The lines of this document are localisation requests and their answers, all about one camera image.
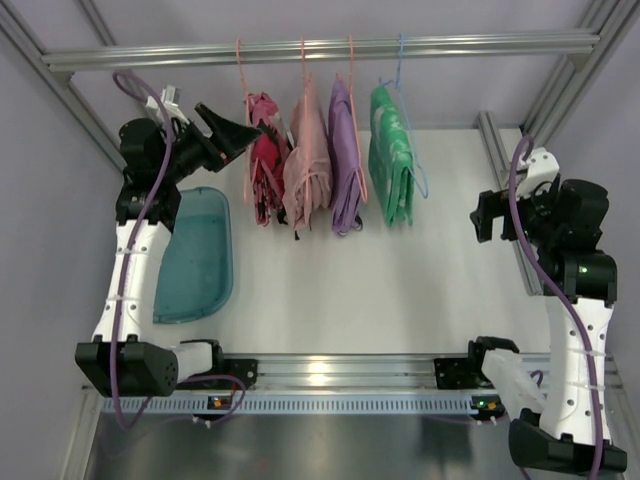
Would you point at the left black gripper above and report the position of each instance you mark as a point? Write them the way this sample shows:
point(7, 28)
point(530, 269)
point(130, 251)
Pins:
point(208, 145)

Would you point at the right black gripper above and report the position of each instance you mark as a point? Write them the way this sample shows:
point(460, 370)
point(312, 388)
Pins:
point(493, 215)

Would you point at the pink patterned trousers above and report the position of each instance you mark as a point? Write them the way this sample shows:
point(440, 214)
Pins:
point(267, 159)

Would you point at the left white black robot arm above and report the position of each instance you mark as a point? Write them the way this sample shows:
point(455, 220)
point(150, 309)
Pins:
point(146, 212)

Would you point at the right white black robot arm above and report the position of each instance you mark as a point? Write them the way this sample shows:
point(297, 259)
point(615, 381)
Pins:
point(564, 429)

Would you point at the light pink trousers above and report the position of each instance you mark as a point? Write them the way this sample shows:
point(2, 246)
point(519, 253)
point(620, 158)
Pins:
point(293, 195)

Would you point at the green patterned trousers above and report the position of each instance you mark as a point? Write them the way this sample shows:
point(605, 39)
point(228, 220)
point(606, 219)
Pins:
point(390, 160)

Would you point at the purple trousers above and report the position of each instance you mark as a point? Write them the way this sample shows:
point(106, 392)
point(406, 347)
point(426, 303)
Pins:
point(345, 161)

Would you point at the teal plastic bin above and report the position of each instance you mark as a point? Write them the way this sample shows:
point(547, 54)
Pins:
point(196, 275)

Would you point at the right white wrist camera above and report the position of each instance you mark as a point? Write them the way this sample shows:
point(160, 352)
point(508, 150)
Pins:
point(539, 169)

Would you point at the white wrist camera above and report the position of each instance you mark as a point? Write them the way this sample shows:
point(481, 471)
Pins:
point(170, 99)
point(539, 169)

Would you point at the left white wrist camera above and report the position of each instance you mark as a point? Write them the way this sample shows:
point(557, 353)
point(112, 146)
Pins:
point(170, 99)

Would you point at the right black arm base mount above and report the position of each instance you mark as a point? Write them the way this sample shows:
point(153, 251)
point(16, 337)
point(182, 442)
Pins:
point(459, 373)

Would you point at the aluminium frame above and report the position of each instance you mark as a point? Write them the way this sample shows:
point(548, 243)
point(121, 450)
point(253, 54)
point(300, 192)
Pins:
point(428, 288)

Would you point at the aluminium hanging rail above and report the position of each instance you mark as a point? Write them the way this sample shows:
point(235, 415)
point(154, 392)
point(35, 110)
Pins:
point(557, 42)

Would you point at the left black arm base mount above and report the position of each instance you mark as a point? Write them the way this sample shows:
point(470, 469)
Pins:
point(243, 368)

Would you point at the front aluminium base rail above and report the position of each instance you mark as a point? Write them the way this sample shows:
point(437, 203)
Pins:
point(345, 372)

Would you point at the slotted grey cable duct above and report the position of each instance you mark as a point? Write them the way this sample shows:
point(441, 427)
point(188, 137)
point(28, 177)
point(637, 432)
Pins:
point(252, 403)

